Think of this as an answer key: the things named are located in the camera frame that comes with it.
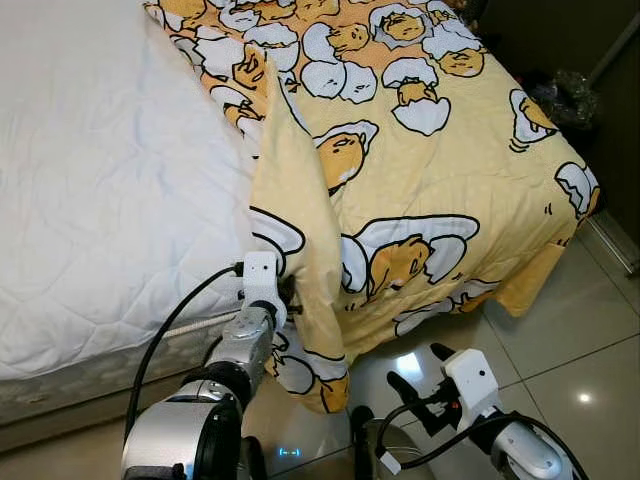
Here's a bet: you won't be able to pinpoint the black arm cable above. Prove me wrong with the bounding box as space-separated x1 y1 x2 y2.
123 262 244 443
375 398 591 480

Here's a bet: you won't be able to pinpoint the black bin with clear bag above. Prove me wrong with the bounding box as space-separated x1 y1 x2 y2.
525 68 601 131

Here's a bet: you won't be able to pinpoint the white quilted mattress cover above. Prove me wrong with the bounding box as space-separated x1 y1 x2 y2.
0 0 277 383

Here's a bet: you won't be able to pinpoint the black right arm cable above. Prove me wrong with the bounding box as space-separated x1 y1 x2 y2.
375 398 591 480

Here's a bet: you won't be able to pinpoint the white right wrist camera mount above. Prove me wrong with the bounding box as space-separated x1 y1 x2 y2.
443 347 504 421

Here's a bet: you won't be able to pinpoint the grey robot legs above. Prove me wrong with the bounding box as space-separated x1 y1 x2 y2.
235 405 441 480

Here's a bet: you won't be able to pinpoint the dark wardrobe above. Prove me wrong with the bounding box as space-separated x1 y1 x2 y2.
465 0 640 276

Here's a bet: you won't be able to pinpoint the yellow egg cartoon blanket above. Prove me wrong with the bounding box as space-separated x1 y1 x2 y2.
140 0 603 416

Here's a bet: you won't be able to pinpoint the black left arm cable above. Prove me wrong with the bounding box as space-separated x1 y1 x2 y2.
123 262 244 443

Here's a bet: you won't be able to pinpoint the grey quilted mattress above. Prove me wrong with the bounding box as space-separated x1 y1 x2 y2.
0 320 251 427

